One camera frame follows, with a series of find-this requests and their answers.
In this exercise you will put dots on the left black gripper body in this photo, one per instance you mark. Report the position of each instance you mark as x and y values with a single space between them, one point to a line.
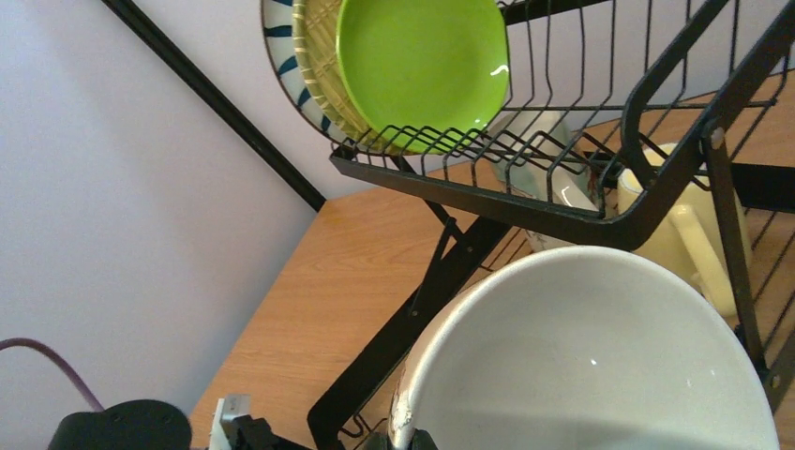
256 434

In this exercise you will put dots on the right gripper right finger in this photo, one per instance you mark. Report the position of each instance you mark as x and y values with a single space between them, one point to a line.
421 440

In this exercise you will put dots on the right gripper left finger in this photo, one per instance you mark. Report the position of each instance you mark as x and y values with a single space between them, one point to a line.
376 441

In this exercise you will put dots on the white bowl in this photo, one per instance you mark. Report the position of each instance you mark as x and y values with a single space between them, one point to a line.
580 348

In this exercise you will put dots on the tall seashell mug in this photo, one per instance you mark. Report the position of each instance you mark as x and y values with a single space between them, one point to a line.
539 137

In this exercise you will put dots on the yellow handled white mug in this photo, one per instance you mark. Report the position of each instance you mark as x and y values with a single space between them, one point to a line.
688 243

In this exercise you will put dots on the green plate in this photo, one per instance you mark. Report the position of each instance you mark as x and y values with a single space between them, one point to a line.
422 73

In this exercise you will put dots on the black wire dish rack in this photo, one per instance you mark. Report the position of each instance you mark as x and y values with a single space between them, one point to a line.
655 93

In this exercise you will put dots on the woven bamboo tray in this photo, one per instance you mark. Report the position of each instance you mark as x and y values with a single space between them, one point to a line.
329 74

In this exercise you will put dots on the blue striped white plate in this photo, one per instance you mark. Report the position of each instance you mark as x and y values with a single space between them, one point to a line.
276 24

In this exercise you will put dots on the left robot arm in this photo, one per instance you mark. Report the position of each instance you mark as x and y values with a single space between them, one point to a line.
154 424

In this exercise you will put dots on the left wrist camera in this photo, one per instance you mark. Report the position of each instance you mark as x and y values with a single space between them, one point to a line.
230 419

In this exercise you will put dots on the left black corner post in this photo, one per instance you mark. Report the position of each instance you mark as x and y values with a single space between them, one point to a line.
170 54

